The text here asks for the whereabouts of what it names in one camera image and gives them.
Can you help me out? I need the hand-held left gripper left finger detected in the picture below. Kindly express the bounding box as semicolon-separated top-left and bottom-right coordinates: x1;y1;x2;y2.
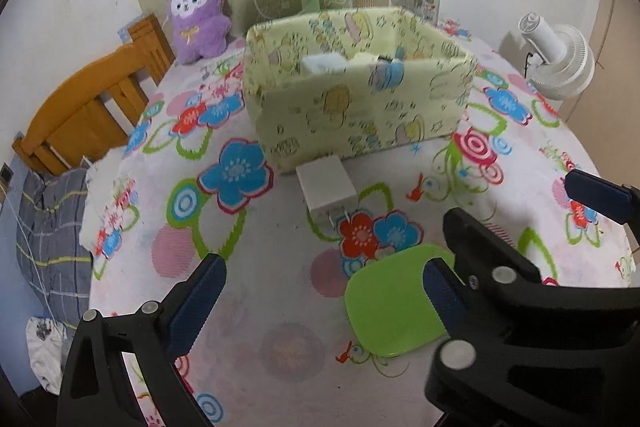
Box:
57;253;227;427

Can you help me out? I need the wooden chair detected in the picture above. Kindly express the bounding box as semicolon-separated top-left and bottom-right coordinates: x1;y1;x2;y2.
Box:
12;13;176;175

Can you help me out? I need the white charger cube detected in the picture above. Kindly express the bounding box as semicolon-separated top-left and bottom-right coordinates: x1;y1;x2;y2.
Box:
296;157;358;220

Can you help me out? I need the pale yellow fabric storage box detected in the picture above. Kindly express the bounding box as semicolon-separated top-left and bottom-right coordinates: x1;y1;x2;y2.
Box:
242;6;478;176

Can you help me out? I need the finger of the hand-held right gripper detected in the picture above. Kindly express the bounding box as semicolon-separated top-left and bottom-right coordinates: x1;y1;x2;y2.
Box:
565;168;640;228
426;206;640;427

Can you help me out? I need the white rounded adapter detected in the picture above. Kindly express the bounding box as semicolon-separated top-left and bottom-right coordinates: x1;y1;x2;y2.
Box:
300;53;347;76

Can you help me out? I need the purple plush toy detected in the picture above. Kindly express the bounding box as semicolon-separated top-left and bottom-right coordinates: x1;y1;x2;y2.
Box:
165;0;233;66

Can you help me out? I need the green plastic plate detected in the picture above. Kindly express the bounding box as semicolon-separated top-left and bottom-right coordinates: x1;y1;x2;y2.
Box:
344;244;458;357

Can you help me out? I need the white patterned cloth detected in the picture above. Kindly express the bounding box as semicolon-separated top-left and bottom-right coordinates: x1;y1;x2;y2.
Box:
25;317;68;395

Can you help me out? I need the white clip fan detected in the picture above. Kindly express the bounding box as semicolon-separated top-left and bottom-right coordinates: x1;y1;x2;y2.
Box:
517;11;596;100

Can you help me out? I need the grey plaid blanket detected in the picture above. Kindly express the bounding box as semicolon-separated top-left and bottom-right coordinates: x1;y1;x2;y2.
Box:
12;167;96;323

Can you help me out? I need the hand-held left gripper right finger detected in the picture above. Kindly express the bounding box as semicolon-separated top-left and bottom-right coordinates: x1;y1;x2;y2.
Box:
424;258;476;340

